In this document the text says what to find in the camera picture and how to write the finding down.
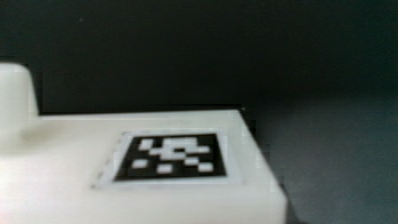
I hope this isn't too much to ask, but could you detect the white drawer front one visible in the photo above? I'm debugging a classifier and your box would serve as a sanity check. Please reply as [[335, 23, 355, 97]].
[[0, 62, 287, 224]]

